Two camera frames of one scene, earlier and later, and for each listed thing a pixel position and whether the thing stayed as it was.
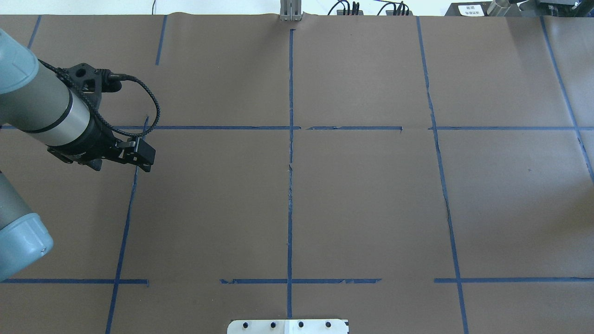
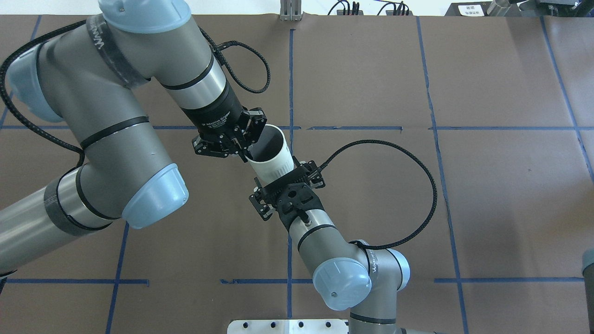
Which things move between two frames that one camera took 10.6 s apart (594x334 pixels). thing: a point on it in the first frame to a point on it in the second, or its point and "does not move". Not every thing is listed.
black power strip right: x=398 y=13 does not move
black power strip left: x=340 y=12 does not move
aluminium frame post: x=290 y=10 does not move
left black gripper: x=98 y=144 to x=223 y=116
